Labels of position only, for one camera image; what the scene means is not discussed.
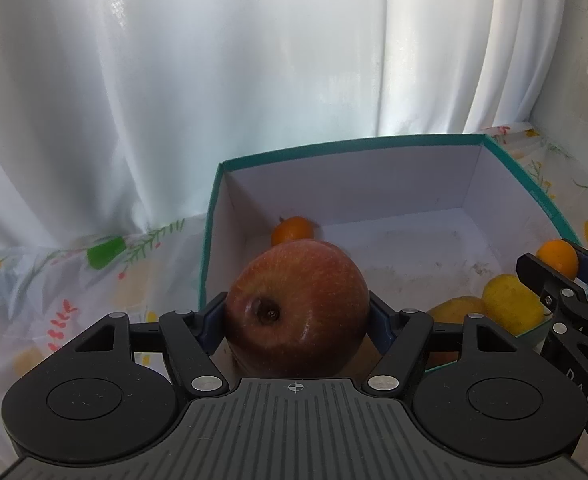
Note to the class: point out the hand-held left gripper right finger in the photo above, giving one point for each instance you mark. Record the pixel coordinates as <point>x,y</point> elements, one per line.
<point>380,325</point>

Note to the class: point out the small orange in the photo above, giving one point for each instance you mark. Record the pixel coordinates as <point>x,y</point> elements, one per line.
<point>556,257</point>

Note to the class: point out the white curtain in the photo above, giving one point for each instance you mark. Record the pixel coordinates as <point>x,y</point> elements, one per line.
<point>223,85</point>

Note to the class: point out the floral tablecloth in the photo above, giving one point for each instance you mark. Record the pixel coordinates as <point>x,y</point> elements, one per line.
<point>33,300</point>

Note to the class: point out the mandarin orange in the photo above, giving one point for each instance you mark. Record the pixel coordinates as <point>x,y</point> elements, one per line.
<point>294,230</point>

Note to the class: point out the yellow lemon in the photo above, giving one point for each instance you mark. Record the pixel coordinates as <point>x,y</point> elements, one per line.
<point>511,304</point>

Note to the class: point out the teal cardboard box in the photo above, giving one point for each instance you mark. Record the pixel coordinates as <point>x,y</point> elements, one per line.
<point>399,195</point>

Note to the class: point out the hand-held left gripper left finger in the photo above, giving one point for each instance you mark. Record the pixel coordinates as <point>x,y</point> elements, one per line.
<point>214,319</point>

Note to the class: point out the yellow pear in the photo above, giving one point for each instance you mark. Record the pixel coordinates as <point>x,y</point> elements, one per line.
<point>459,310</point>

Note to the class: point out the red apple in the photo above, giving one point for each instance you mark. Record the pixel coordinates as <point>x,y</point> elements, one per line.
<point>304,305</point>

